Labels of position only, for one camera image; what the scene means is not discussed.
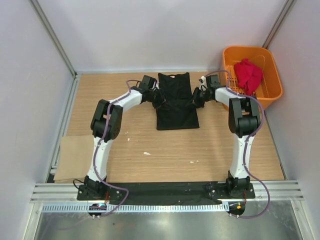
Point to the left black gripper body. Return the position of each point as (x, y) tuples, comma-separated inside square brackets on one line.
[(156, 97)]

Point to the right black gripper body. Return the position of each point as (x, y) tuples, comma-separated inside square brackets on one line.
[(200, 97)]

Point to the black t shirt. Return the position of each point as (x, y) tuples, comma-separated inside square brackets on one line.
[(173, 112)]

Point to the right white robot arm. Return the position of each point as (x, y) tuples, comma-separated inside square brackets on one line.
[(243, 121)]

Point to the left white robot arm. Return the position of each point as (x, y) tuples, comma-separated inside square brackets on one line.
[(106, 125)]

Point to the red t shirt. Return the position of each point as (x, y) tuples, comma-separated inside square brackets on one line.
[(249, 76)]

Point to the orange plastic basket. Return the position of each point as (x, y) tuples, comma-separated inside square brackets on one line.
[(270, 89)]

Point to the brown cardboard sheet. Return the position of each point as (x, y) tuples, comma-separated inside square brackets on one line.
[(74, 159)]

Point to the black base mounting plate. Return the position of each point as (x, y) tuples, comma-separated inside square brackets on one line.
[(157, 190)]

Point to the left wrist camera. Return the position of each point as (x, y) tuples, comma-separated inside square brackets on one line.
[(148, 83)]

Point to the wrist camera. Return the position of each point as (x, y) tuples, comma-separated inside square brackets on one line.
[(148, 83), (212, 81)]

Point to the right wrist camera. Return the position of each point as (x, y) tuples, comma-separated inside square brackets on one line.
[(212, 81)]

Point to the left aluminium corner post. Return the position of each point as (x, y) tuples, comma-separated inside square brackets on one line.
[(52, 35)]

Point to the aluminium corner post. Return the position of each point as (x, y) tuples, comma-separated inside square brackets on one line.
[(283, 14), (52, 35)]

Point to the aluminium front frame rail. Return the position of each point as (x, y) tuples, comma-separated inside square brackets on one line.
[(279, 190)]

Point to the right aluminium corner post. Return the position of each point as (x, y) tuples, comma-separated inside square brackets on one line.
[(283, 14)]

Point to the white slotted cable duct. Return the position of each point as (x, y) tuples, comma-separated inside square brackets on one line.
[(101, 208)]

